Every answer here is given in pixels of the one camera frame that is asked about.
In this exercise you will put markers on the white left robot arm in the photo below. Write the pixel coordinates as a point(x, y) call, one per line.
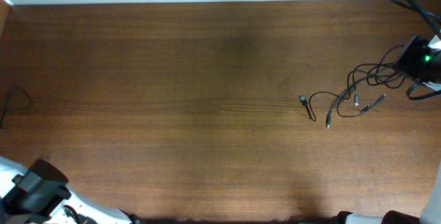
point(41, 194)

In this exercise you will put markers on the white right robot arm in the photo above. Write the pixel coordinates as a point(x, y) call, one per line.
point(422, 89)

